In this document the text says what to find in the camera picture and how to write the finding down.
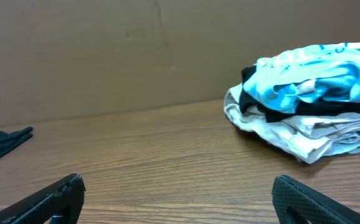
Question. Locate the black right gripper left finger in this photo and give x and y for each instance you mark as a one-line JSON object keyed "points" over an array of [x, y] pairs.
{"points": [[60, 202]]}

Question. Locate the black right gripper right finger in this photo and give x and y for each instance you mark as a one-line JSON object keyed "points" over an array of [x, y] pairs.
{"points": [[297, 203]]}

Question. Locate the beige folded garment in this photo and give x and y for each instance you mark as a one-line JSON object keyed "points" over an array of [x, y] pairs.
{"points": [[308, 138]]}

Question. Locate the light blue printed t-shirt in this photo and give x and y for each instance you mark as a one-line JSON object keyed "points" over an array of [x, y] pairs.
{"points": [[306, 75]]}

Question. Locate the black garment in pile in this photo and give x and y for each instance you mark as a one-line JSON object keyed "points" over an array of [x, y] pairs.
{"points": [[318, 108]]}

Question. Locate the brown cardboard backboard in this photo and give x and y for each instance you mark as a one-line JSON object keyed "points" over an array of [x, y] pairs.
{"points": [[61, 59]]}

